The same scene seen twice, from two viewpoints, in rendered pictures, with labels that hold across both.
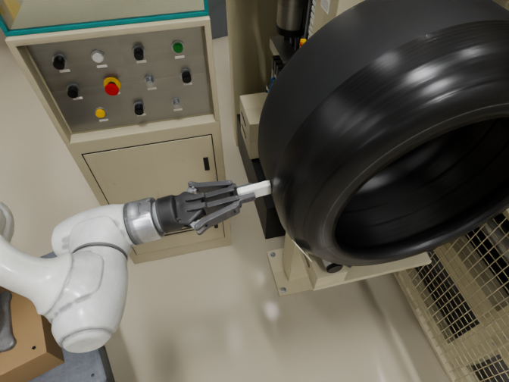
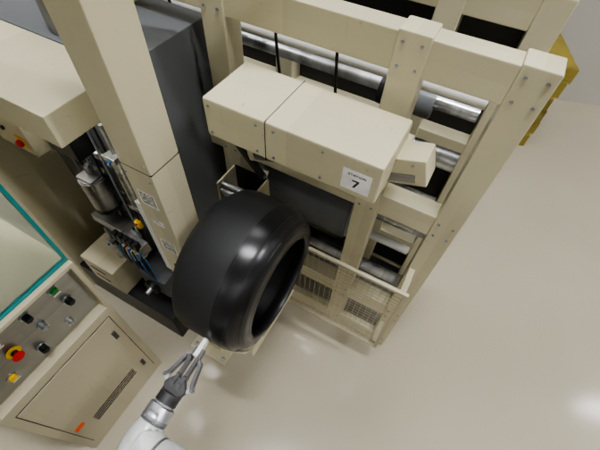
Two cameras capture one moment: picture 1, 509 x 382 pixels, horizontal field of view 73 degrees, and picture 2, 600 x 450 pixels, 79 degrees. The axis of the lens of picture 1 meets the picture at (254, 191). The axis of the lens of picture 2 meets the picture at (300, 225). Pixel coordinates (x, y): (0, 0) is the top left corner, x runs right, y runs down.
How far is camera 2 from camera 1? 75 cm
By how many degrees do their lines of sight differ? 31
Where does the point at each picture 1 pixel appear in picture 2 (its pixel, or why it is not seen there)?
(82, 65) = not seen: outside the picture
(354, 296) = not seen: hidden behind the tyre
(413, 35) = (234, 252)
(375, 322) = (287, 327)
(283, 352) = (254, 395)
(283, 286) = (221, 356)
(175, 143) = (86, 344)
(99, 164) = (33, 410)
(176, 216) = (175, 395)
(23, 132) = not seen: outside the picture
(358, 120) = (238, 300)
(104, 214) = (138, 432)
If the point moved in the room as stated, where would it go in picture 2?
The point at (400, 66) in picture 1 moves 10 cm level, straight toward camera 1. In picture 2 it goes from (239, 270) to (249, 298)
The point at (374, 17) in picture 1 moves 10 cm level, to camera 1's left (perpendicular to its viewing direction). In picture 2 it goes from (209, 246) to (184, 266)
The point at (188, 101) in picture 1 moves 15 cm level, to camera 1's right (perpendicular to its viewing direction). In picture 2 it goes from (78, 311) to (110, 287)
